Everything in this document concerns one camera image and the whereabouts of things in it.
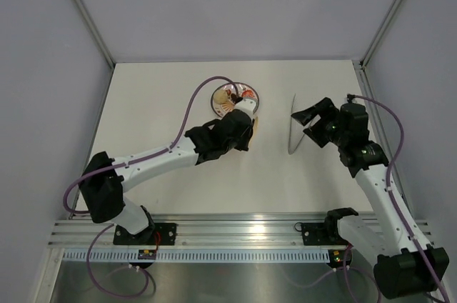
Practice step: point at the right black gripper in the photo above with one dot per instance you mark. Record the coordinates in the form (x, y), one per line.
(324, 108)

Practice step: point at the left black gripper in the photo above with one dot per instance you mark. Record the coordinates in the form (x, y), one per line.
(243, 146)

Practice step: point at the metal food tongs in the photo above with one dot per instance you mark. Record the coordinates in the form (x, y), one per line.
(295, 136)

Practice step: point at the round beige lunch box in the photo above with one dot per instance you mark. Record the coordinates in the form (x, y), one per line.
(254, 131)

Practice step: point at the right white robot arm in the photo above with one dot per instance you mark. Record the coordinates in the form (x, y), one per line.
(404, 260)

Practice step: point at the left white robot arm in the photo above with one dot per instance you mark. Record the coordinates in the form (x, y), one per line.
(107, 180)

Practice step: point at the white steamed bun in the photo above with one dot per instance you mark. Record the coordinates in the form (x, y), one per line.
(220, 97)

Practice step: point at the patterned round plate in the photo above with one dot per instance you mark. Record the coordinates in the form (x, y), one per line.
(234, 91)

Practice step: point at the red shrimp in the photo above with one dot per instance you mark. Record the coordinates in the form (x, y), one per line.
(248, 93)

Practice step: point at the right aluminium side rail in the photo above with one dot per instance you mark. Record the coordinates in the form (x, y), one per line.
(376, 117)

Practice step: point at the right aluminium frame post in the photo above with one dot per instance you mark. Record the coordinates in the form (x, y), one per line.
(386, 22)

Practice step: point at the aluminium frame post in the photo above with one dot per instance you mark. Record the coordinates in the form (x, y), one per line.
(386, 22)
(94, 32)

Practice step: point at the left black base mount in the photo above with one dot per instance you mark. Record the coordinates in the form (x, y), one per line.
(162, 233)

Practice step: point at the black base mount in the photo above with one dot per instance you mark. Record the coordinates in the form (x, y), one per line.
(313, 234)
(162, 233)

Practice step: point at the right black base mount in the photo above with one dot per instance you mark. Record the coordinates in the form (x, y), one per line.
(313, 234)

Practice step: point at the aluminium front rail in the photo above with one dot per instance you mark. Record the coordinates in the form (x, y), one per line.
(198, 231)

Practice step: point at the white slotted cable duct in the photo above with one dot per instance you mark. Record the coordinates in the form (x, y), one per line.
(200, 256)

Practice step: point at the left aluminium frame post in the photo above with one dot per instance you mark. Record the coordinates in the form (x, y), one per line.
(94, 32)

